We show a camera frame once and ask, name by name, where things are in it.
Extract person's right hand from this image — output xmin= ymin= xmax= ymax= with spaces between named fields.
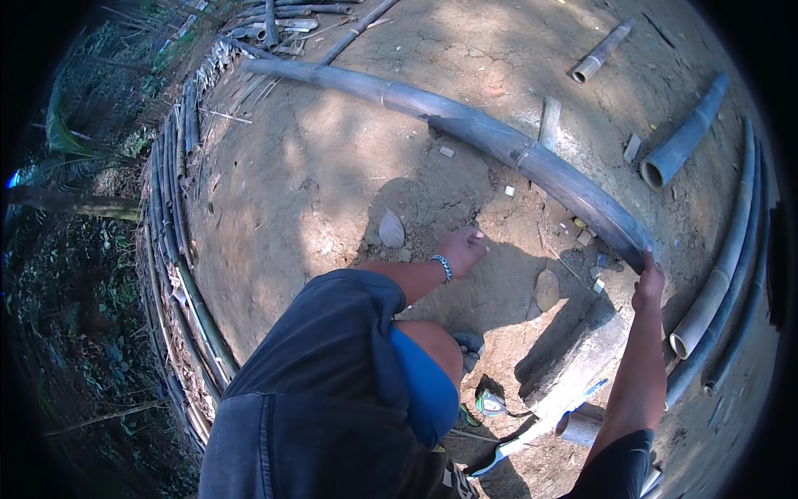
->
xmin=631 ymin=246 xmax=666 ymax=311

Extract person's left hand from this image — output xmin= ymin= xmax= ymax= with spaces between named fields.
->
xmin=435 ymin=226 xmax=491 ymax=279

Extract long curved dark bamboo pole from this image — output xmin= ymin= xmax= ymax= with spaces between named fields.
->
xmin=239 ymin=58 xmax=658 ymax=275

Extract scattered bamboo chips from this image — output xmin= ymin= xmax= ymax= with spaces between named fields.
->
xmin=438 ymin=145 xmax=608 ymax=295

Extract pale long bamboo pole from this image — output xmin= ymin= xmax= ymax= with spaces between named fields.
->
xmin=668 ymin=117 xmax=756 ymax=361

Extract brown dry leaf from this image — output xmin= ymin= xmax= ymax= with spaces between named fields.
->
xmin=534 ymin=269 xmax=561 ymax=313

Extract grey dry leaf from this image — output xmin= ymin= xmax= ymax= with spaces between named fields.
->
xmin=378 ymin=208 xmax=406 ymax=249

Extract thin dark bamboo pole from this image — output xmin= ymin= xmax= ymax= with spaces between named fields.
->
xmin=702 ymin=159 xmax=771 ymax=399

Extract wooden log block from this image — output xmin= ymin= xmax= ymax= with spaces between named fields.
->
xmin=519 ymin=306 xmax=632 ymax=420

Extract thick grey bamboo section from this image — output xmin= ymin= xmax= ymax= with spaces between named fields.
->
xmin=640 ymin=72 xmax=730 ymax=192

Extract flat bamboo slat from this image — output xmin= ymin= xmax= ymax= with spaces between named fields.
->
xmin=539 ymin=96 xmax=562 ymax=153

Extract person's legs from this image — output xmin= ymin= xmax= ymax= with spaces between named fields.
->
xmin=389 ymin=319 xmax=486 ymax=450

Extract green tape measure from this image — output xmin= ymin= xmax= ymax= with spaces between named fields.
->
xmin=475 ymin=388 xmax=509 ymax=419

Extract short cut bamboo stub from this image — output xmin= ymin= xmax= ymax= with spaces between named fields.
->
xmin=554 ymin=410 xmax=603 ymax=447

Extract person's body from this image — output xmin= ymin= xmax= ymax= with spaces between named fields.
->
xmin=198 ymin=268 xmax=655 ymax=499

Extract blue white hand saw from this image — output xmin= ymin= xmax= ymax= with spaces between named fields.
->
xmin=468 ymin=378 xmax=609 ymax=479

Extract short thin bamboo piece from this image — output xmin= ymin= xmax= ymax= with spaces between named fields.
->
xmin=571 ymin=19 xmax=635 ymax=85

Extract thin straight bamboo pole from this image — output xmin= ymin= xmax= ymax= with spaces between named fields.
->
xmin=317 ymin=0 xmax=400 ymax=66

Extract heap of bamboo offcuts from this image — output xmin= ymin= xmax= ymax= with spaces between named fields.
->
xmin=221 ymin=0 xmax=365 ymax=58

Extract row of stacked bamboo poles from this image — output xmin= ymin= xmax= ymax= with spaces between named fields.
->
xmin=138 ymin=37 xmax=241 ymax=453

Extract tree trunk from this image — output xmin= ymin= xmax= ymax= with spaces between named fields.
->
xmin=6 ymin=186 xmax=142 ymax=222

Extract thin dry stick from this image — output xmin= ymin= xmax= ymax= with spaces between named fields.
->
xmin=45 ymin=399 xmax=169 ymax=437

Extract green palm leaf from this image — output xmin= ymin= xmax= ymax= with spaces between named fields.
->
xmin=45 ymin=69 xmax=94 ymax=157

